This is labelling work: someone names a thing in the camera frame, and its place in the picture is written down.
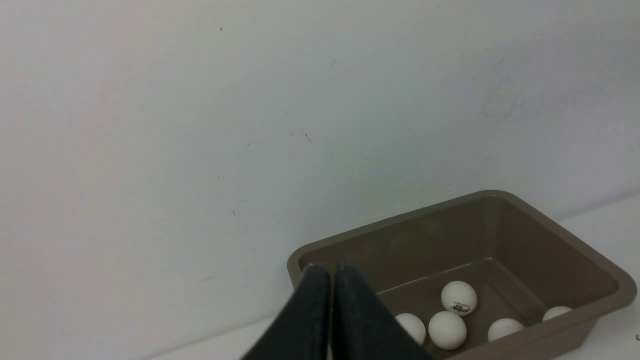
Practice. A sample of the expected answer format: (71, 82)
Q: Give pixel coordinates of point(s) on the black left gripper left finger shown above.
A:
(301, 329)

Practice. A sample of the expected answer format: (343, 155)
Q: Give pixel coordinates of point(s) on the brown plastic bin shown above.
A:
(519, 261)

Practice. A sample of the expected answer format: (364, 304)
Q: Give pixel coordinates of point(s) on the white table-tennis ball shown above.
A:
(447, 330)
(413, 325)
(556, 311)
(502, 328)
(459, 297)

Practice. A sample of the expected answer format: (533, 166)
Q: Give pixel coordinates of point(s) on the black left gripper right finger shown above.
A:
(363, 327)

